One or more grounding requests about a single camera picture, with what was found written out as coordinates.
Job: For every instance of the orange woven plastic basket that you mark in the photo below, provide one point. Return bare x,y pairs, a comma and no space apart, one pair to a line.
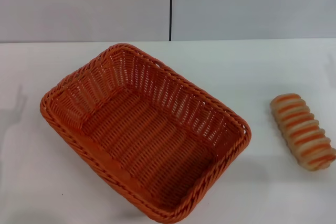
147,140

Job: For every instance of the striped spiral bread roll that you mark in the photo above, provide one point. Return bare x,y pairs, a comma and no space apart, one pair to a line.
302,132

